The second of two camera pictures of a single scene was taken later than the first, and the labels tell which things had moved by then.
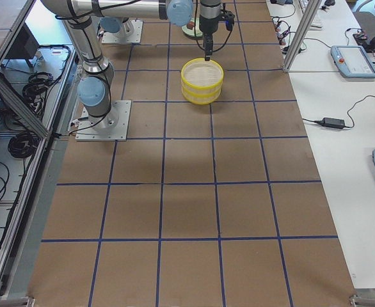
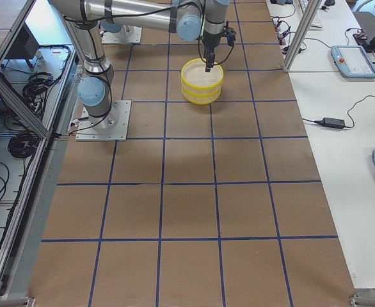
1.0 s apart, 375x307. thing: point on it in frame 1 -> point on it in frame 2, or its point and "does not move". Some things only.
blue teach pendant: [353, 62] does not move
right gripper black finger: [208, 53] -> [209, 64]
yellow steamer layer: [201, 98] does not move
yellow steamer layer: [200, 73] does not move
